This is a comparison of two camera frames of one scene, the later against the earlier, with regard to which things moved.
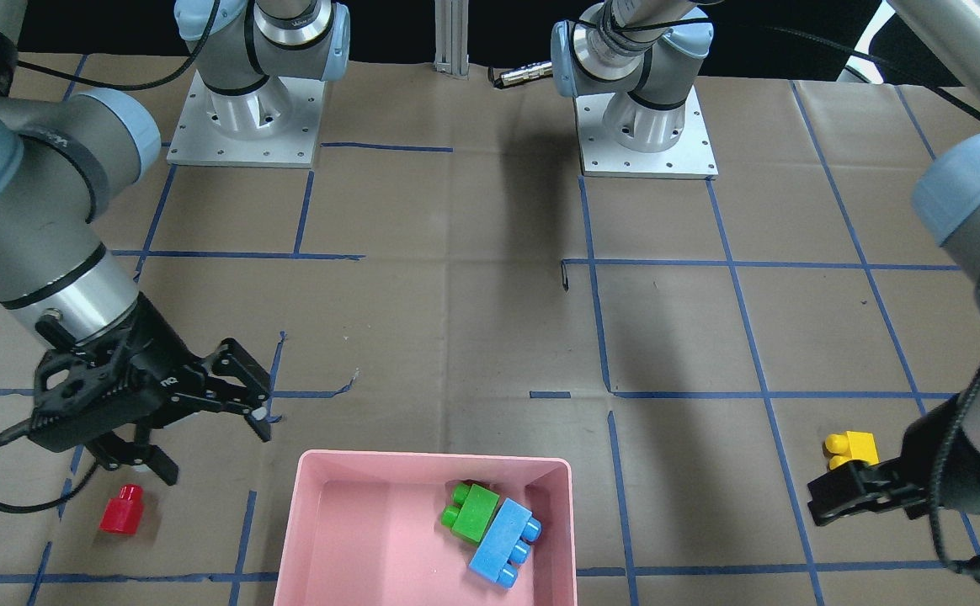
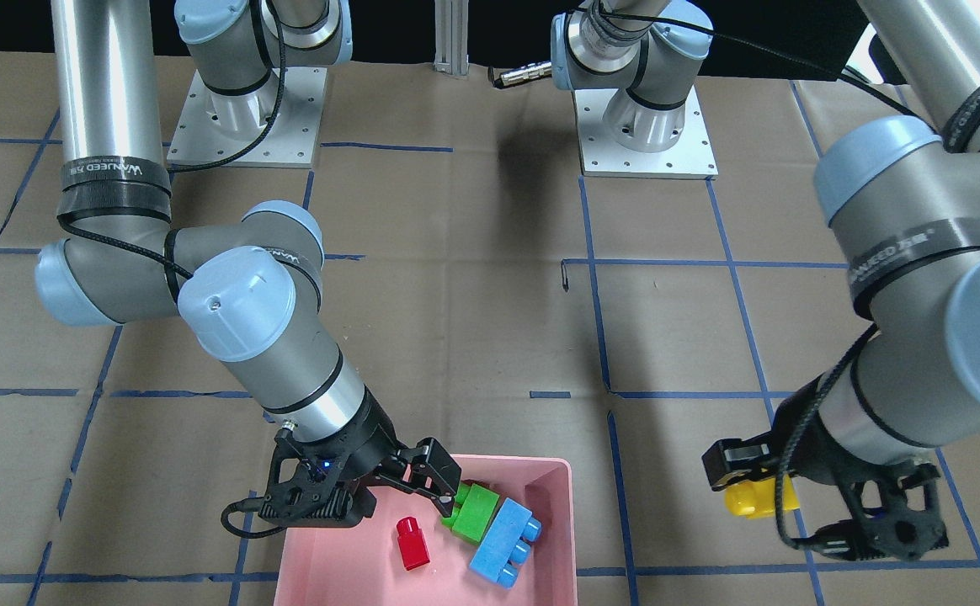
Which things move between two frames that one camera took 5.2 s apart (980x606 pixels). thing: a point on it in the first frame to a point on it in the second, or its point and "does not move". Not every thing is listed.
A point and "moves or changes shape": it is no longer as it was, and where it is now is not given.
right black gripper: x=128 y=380 to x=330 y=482
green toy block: x=471 y=509 does not move
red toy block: x=121 y=514 to x=413 y=547
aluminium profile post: x=451 y=37 does not move
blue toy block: x=506 y=544 does not move
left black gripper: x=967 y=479 to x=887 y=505
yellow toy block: x=851 y=446 moves or changes shape
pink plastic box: x=365 y=528 does not move
